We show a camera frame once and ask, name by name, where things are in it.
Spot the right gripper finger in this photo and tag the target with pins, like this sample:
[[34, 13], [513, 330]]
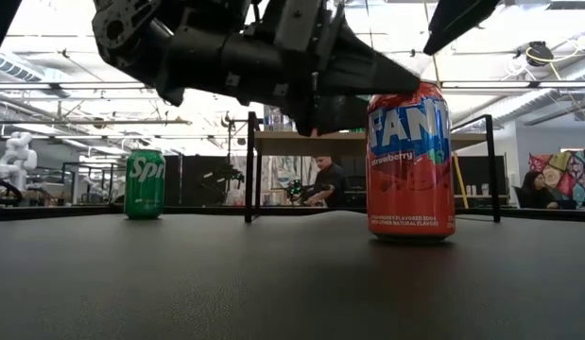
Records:
[[462, 21]]

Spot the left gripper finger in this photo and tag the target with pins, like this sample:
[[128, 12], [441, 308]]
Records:
[[363, 71], [334, 115]]

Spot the red Fanta strawberry can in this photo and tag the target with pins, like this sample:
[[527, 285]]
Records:
[[410, 179]]

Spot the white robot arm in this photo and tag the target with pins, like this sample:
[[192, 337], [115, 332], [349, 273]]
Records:
[[18, 151]]

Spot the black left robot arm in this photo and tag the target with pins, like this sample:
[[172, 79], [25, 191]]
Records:
[[193, 56]]

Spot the person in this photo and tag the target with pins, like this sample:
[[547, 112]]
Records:
[[538, 193], [332, 181]]

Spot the black device with green light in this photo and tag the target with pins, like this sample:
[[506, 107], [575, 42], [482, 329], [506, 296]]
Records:
[[299, 191]]

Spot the green Sprite can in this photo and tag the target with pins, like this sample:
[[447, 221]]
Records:
[[144, 189]]

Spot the wooden shelf with black frame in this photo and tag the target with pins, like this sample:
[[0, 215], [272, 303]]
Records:
[[278, 144]]

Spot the colourful patterned wall hanging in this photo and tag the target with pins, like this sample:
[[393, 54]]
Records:
[[566, 172]]

